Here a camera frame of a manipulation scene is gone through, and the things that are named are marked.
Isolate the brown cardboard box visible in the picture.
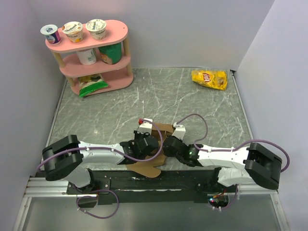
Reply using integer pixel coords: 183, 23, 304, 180
126, 123, 174, 178

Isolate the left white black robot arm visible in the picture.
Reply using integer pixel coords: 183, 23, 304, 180
42, 132, 159, 193

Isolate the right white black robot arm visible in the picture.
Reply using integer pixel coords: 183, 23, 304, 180
163, 136, 282, 192

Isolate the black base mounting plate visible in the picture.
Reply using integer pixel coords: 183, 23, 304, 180
66, 169, 237, 205

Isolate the green white snack bag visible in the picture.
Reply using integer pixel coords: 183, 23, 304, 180
77, 73, 108, 97

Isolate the green can on middle shelf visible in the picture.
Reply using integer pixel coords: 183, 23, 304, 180
98, 43, 122, 64

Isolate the pink three-tier shelf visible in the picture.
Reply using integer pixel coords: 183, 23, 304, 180
45, 20, 133, 95

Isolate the yellow Lays chips bag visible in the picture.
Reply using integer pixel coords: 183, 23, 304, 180
191, 70, 228, 90

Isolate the electronics board with LEDs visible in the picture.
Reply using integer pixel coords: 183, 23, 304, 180
208, 196, 229, 208

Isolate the white cup on middle shelf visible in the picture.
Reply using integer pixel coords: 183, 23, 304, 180
76, 48, 97, 65

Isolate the white Chobani yogurt cup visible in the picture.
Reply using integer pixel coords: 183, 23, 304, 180
86, 19, 106, 40

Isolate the peach Chobani yogurt cup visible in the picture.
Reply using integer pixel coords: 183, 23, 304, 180
62, 21, 83, 43

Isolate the blue white yogurt cup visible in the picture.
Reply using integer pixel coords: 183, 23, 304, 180
40, 24, 61, 44

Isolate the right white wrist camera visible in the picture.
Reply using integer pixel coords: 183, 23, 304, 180
172, 123, 186, 140

